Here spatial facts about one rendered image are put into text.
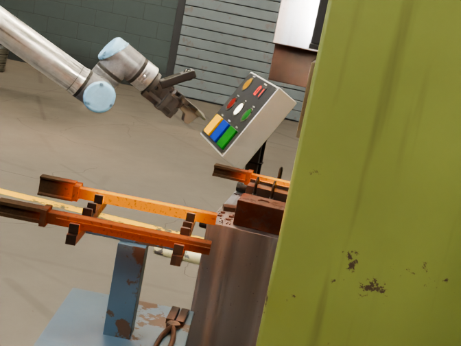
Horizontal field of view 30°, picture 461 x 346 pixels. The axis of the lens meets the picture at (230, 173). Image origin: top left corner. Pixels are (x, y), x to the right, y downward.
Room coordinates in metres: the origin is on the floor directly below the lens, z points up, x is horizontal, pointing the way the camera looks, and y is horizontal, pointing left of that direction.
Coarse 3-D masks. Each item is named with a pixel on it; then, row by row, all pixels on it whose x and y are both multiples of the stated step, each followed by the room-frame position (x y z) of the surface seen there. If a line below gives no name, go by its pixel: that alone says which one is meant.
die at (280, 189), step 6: (252, 180) 2.21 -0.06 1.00; (246, 186) 2.17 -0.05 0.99; (252, 186) 2.17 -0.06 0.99; (258, 186) 2.18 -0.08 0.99; (264, 186) 2.19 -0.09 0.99; (270, 186) 2.21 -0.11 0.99; (276, 186) 2.20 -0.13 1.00; (282, 186) 2.20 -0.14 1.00; (246, 192) 2.17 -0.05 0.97; (252, 192) 2.16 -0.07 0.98; (258, 192) 2.16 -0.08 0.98; (264, 192) 2.16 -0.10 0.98; (270, 192) 2.16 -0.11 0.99; (276, 192) 2.15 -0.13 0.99; (282, 192) 2.16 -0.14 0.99; (276, 198) 2.15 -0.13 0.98; (282, 198) 2.15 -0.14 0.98
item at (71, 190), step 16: (48, 176) 1.88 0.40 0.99; (48, 192) 1.88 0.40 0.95; (64, 192) 1.88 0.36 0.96; (80, 192) 1.87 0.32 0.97; (96, 192) 1.87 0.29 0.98; (112, 192) 1.89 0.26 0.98; (144, 208) 1.87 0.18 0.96; (160, 208) 1.87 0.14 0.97; (176, 208) 1.87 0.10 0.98; (192, 208) 1.89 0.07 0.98
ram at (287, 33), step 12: (288, 0) 2.11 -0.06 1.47; (300, 0) 2.11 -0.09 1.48; (312, 0) 2.11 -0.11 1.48; (288, 12) 2.11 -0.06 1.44; (300, 12) 2.11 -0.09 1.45; (312, 12) 2.10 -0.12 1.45; (276, 24) 2.12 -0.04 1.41; (288, 24) 2.11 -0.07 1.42; (300, 24) 2.11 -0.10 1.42; (312, 24) 2.10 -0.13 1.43; (276, 36) 2.12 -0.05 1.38; (288, 36) 2.11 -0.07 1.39; (300, 36) 2.11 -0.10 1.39; (300, 48) 2.11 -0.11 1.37
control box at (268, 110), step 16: (256, 80) 2.88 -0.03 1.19; (240, 96) 2.89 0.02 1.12; (256, 96) 2.76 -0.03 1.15; (272, 96) 2.66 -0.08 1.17; (288, 96) 2.68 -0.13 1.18; (224, 112) 2.90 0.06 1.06; (240, 112) 2.78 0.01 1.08; (256, 112) 2.67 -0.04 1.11; (272, 112) 2.66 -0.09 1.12; (288, 112) 2.68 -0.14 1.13; (240, 128) 2.67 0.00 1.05; (256, 128) 2.65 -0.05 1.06; (272, 128) 2.67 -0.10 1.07; (240, 144) 2.64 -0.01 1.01; (256, 144) 2.65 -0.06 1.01; (240, 160) 2.64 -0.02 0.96
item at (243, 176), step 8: (216, 168) 2.25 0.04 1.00; (224, 168) 2.24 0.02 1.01; (232, 168) 2.24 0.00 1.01; (224, 176) 2.24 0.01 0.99; (232, 176) 2.24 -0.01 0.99; (240, 176) 2.24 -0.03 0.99; (248, 176) 2.22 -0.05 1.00; (256, 176) 2.23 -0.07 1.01; (264, 176) 2.24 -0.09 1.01; (280, 184) 2.22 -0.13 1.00; (288, 184) 2.21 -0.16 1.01
